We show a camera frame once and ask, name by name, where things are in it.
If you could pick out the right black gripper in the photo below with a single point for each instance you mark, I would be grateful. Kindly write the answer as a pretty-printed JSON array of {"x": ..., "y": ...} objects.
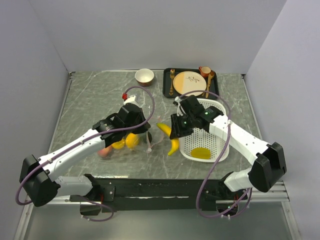
[{"x": 176, "y": 131}]

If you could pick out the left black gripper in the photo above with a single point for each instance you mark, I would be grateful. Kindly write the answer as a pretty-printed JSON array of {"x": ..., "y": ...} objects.
[{"x": 142, "y": 127}]

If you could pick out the yellow banana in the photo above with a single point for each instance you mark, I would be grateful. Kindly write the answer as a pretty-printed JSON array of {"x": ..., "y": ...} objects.
[{"x": 175, "y": 144}]

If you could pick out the round yellow orange fruit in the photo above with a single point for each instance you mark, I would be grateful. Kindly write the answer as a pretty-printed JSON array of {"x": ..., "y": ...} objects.
[{"x": 132, "y": 140}]

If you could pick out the green avocado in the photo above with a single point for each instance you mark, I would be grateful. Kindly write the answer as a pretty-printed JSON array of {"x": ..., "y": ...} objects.
[{"x": 149, "y": 137}]

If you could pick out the clear zip top bag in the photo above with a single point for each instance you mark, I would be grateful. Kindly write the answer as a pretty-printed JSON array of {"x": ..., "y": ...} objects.
[{"x": 144, "y": 145}]

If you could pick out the yellow lemon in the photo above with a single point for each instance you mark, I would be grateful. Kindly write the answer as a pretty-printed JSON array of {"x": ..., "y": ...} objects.
[{"x": 119, "y": 144}]

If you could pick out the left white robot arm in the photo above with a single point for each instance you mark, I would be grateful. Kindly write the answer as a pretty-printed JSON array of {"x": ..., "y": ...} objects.
[{"x": 42, "y": 178}]

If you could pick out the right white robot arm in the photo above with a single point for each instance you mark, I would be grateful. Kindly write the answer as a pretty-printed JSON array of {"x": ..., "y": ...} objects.
[{"x": 267, "y": 160}]

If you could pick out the yellow star fruit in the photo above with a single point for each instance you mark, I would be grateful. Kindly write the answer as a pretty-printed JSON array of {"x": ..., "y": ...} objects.
[{"x": 201, "y": 153}]

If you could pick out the white and brown bowl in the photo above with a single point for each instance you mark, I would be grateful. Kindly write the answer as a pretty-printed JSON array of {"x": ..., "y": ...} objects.
[{"x": 144, "y": 77}]

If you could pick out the white perforated plastic basket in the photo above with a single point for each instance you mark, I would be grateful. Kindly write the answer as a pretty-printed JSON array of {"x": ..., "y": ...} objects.
[{"x": 202, "y": 139}]

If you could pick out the black serving tray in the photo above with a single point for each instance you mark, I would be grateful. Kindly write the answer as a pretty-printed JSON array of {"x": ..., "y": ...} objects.
[{"x": 167, "y": 82}]

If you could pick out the cream and orange plate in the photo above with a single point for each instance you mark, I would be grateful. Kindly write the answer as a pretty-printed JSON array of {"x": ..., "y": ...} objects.
[{"x": 188, "y": 81}]

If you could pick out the gold fork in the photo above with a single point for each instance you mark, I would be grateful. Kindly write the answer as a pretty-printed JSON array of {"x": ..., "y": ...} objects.
[{"x": 172, "y": 76}]

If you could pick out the gold spoon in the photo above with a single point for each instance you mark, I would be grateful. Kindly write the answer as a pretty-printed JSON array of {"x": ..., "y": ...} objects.
[{"x": 209, "y": 80}]

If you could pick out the small orange cup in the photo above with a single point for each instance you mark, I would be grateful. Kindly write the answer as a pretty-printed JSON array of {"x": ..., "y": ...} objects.
[{"x": 204, "y": 71}]

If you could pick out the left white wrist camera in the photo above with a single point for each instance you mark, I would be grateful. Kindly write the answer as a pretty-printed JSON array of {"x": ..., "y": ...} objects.
[{"x": 130, "y": 99}]

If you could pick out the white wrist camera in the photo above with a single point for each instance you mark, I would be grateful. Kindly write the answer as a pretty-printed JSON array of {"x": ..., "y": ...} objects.
[
  {"x": 130, "y": 99},
  {"x": 176, "y": 102}
]

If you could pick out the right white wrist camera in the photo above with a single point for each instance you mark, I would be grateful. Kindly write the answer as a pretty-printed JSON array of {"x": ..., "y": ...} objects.
[{"x": 176, "y": 102}]

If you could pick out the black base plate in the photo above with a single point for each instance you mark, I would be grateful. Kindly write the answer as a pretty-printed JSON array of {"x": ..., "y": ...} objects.
[{"x": 129, "y": 194}]

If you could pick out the aluminium mounting rail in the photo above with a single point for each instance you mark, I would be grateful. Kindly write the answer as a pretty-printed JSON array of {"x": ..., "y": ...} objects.
[{"x": 278, "y": 193}]

